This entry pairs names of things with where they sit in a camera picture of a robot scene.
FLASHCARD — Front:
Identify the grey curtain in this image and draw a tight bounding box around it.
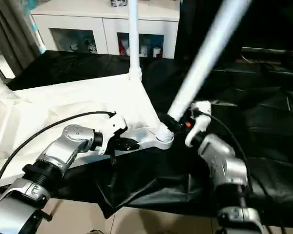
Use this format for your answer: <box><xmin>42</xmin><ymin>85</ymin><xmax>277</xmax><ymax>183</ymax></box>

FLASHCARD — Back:
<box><xmin>0</xmin><ymin>0</ymin><xmax>42</xmax><ymax>77</ymax></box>

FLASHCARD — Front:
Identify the black table mat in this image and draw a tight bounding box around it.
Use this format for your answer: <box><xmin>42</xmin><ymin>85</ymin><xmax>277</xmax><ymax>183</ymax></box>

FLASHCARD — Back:
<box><xmin>0</xmin><ymin>50</ymin><xmax>293</xmax><ymax>220</ymax></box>

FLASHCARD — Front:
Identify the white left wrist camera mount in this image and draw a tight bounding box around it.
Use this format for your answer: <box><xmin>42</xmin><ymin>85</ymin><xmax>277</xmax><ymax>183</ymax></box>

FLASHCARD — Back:
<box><xmin>94</xmin><ymin>114</ymin><xmax>128</xmax><ymax>156</ymax></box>

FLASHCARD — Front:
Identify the dark grey crumpled bundle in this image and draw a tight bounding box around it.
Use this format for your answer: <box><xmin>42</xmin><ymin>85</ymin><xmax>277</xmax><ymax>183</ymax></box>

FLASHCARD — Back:
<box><xmin>110</xmin><ymin>0</ymin><xmax>128</xmax><ymax>8</ymax></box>

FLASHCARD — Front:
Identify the white plastic table top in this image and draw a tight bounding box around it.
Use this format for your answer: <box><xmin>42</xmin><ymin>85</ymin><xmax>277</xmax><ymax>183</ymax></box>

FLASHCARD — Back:
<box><xmin>0</xmin><ymin>72</ymin><xmax>174</xmax><ymax>189</ymax></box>

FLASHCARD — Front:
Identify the black low side table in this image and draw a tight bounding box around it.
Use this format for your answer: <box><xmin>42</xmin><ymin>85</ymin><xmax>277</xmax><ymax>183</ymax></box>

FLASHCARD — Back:
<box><xmin>241</xmin><ymin>47</ymin><xmax>293</xmax><ymax>64</ymax></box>

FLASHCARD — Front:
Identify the teal white plastic package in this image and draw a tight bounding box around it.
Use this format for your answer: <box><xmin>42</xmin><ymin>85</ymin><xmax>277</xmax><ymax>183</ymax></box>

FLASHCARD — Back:
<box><xmin>31</xmin><ymin>19</ymin><xmax>46</xmax><ymax>54</ymax></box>

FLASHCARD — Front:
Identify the white glass-door cabinet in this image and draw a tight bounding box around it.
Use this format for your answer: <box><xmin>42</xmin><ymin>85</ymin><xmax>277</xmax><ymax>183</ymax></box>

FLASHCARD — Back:
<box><xmin>30</xmin><ymin>0</ymin><xmax>182</xmax><ymax>59</ymax></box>

